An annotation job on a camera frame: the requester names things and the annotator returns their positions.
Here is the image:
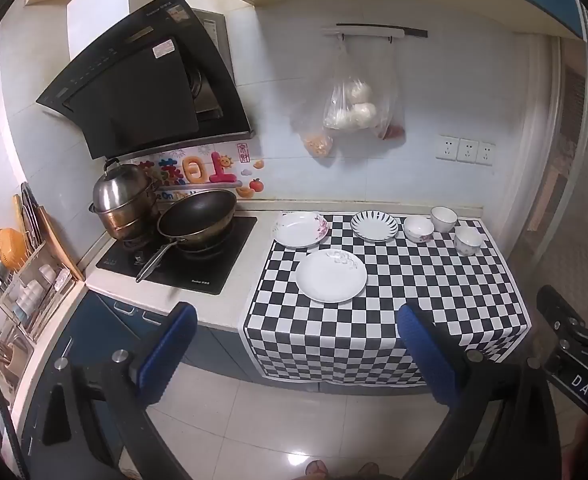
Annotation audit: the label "orange plastic colander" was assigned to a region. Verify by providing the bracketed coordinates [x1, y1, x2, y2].
[0, 228, 29, 271]

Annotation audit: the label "wooden cutting board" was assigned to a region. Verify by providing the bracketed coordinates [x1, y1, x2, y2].
[36, 205, 86, 282]

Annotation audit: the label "white deep plate pink flowers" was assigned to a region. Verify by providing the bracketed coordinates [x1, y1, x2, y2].
[272, 211, 329, 249]

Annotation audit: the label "colourful wall sticker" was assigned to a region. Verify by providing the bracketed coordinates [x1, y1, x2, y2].
[136, 142, 265, 202]

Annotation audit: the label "white wall hook rack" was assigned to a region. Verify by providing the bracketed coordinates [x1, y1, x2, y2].
[322, 23, 429, 43]

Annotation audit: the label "white bowl dark rim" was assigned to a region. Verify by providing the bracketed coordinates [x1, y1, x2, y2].
[430, 206, 458, 233]

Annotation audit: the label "black range hood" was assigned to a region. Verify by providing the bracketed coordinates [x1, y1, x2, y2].
[35, 0, 255, 161]

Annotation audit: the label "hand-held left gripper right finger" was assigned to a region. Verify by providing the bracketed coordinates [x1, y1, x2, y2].
[397, 303, 562, 480]

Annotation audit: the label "stainless steel steamer pot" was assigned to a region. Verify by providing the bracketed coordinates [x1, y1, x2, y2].
[89, 157, 161, 241]

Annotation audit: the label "white door frame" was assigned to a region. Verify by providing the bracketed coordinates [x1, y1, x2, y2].
[524, 35, 588, 261]

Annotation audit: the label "clear bag of white buns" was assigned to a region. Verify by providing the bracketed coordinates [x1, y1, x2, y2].
[322, 40, 399, 133]

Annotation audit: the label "white bowl pink flowers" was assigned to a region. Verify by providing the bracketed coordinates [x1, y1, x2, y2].
[404, 215, 435, 244]

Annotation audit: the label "black wok with handle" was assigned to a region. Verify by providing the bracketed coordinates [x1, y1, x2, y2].
[135, 189, 238, 283]

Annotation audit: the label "stack of white cups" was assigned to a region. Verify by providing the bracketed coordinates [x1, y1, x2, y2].
[14, 265, 57, 322]

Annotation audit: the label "black white checkered cloth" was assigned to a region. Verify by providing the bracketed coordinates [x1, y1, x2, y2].
[237, 212, 533, 396]

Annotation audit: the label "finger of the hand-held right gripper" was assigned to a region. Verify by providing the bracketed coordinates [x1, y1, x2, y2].
[536, 285, 583, 333]

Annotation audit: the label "clear bag with orange contents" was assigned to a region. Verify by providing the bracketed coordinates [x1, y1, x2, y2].
[289, 100, 335, 157]

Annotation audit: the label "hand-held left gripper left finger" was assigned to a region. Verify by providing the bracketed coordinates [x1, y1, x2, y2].
[34, 302, 198, 480]

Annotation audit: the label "plain white plate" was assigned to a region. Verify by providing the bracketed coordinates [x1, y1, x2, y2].
[295, 248, 369, 304]

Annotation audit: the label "black glass gas stove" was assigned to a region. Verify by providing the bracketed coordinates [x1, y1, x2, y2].
[95, 215, 258, 296]

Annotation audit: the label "white bowl faint pattern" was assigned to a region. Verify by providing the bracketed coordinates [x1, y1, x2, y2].
[454, 225, 480, 255]

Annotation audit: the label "metal dish rack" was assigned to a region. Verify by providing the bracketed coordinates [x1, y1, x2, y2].
[0, 240, 77, 343]

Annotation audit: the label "blue base cabinet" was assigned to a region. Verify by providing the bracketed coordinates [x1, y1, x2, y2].
[21, 287, 255, 466]

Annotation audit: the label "clear bag with red contents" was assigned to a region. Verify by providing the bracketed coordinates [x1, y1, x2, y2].
[374, 107, 406, 141]

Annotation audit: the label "white plate blue stripes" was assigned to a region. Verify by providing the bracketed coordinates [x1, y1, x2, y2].
[350, 210, 400, 244]

